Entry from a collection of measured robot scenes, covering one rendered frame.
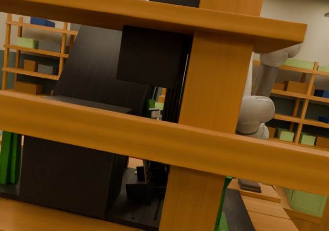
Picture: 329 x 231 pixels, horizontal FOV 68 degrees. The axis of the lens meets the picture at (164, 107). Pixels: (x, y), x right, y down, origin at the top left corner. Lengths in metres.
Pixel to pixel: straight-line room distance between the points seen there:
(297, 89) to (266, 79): 5.13
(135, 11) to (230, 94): 0.29
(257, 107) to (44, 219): 0.79
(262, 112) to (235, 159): 0.37
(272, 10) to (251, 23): 6.49
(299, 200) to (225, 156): 1.02
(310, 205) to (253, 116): 0.79
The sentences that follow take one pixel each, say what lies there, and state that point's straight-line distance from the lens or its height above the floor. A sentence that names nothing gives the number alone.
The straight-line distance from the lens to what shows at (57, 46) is 6.83.
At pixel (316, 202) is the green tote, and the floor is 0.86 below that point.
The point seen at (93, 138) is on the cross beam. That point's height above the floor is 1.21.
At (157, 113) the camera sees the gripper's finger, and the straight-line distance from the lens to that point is 0.93.
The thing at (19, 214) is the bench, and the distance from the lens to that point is 0.96.
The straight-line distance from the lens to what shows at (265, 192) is 1.36.
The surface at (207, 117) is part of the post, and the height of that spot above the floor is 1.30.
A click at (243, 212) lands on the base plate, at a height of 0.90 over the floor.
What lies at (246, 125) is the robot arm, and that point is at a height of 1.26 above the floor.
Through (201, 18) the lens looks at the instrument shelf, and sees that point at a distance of 0.57.
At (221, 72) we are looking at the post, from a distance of 0.60.
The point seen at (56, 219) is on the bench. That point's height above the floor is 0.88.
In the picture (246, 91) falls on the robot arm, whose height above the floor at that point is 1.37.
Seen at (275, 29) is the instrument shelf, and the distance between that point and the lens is 0.59.
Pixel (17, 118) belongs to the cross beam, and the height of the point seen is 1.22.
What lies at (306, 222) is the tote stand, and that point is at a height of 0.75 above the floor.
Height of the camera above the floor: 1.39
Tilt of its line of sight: 8 degrees down
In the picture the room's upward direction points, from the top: 10 degrees clockwise
